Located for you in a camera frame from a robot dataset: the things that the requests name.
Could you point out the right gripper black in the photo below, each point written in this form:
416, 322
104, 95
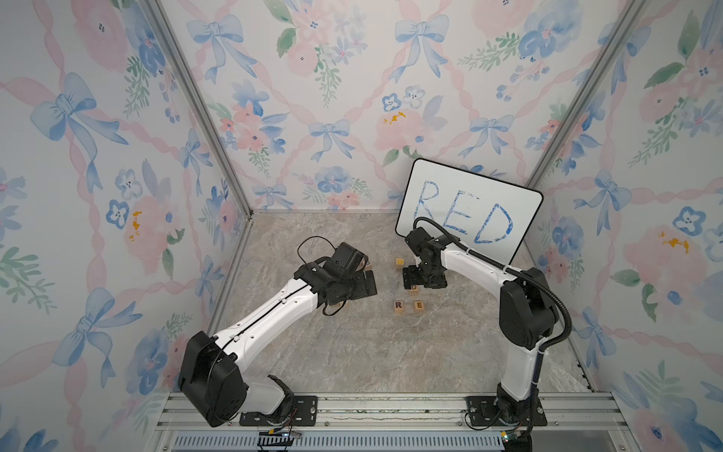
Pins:
409, 277

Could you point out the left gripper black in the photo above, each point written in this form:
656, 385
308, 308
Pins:
362, 288

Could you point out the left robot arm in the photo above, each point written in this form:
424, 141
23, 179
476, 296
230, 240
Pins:
212, 372

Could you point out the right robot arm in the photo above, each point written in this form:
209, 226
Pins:
527, 313

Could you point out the whiteboard with RED text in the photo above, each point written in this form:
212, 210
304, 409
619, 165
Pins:
488, 215

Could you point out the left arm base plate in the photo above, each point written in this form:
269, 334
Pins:
299, 411

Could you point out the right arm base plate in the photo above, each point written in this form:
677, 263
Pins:
485, 411

